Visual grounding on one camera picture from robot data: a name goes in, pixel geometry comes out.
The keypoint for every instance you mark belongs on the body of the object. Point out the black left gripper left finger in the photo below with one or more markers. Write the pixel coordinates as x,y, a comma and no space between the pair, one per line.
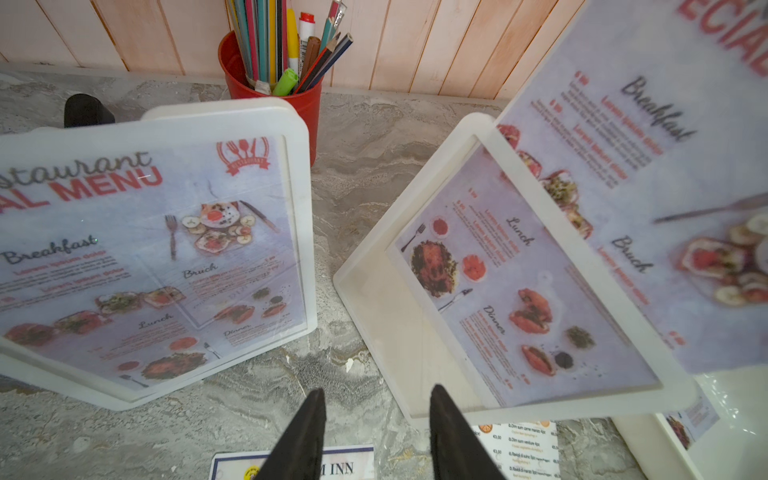
299,451

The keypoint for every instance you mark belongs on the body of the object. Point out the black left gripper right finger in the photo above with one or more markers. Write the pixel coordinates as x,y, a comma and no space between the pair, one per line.
456,452

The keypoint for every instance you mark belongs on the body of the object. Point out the dim sum inn menu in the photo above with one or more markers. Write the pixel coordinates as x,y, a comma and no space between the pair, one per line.
345,462
522,450

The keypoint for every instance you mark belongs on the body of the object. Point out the Dim Sum Inn menu front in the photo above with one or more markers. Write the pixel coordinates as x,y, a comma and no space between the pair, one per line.
522,450

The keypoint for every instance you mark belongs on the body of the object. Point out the white menu holder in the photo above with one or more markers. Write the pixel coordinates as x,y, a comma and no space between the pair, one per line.
384,336
169,126

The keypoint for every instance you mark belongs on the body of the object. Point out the special menu sheet top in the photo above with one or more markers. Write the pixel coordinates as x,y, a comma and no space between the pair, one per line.
140,271

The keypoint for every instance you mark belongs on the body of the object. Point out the special menu sheet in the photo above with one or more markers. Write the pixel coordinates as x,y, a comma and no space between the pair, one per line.
140,271
690,424
645,132

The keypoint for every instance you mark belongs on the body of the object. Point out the white plastic tray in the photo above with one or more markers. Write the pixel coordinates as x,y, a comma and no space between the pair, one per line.
734,448

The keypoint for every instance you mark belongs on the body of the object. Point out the red metal pen cup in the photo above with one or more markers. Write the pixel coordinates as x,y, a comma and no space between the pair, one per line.
306,104

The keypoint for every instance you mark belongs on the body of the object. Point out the pencils and pens bundle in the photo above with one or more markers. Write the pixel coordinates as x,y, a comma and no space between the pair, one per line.
272,50

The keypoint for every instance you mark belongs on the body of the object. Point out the blue stapler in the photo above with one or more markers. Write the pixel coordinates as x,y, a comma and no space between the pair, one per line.
83,110

